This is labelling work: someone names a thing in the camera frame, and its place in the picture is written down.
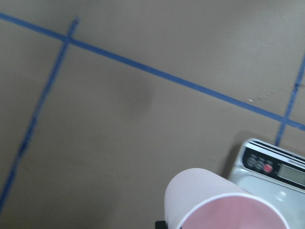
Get silver digital kitchen scale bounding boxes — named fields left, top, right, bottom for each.
left=228, top=138, right=305, bottom=229

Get blue tape grid lines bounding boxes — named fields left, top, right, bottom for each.
left=0, top=13, right=305, bottom=209

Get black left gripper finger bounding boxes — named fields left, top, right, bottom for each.
left=155, top=220, right=167, bottom=229

